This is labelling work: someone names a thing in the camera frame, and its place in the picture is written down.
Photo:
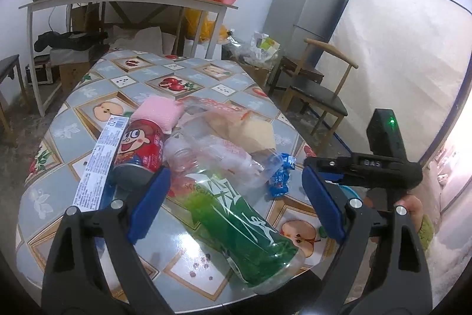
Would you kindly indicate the wooden chair left side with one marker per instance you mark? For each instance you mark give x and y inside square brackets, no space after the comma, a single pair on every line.
[11,68]

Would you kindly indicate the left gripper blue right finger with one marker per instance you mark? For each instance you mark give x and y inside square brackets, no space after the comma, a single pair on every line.
[328,202]

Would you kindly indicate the white side table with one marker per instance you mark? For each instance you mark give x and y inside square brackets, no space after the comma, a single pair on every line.
[209,6]

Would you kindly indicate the wooden chair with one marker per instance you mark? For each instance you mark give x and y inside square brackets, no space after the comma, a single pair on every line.
[11,68]
[312,93]

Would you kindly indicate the blue white toothpaste box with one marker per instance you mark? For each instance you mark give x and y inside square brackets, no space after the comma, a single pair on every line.
[93,180]

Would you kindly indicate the yellow plastic bag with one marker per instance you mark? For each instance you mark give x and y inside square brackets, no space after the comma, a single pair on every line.
[198,24]

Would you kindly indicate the red drink can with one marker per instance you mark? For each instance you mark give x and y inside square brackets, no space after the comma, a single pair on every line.
[139,156]

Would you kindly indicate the green plastic bottle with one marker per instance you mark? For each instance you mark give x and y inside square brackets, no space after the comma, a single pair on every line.
[260,256]

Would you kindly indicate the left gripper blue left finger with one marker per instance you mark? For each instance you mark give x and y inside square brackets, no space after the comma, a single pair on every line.
[145,204]

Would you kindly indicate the pink sponge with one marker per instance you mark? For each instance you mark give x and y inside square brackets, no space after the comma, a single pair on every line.
[162,111]

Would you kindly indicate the wooden chair right side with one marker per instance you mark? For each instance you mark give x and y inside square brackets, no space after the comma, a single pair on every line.
[312,93]

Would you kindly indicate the patterned fruit tablecloth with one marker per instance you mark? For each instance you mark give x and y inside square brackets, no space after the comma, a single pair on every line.
[171,187]

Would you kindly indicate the white mattress blue trim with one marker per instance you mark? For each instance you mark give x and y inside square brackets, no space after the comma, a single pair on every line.
[412,58]

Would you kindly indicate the brown paper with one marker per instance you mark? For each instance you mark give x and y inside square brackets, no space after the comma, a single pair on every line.
[251,134]

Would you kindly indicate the clear red printed bag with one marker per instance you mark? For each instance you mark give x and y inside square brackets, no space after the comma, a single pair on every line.
[216,114]

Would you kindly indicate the blue candy wrapper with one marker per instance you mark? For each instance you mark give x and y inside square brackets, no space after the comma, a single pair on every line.
[278,183]

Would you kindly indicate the black clothes pile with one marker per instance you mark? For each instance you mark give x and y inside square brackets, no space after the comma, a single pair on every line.
[79,41]

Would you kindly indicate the silver refrigerator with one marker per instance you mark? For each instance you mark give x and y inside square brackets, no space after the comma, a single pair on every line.
[290,22]

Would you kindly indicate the person's right hand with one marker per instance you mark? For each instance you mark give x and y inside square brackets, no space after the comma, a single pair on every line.
[414,208]

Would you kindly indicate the cardboard box with trash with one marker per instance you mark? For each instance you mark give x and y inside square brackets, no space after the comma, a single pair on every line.
[257,57]

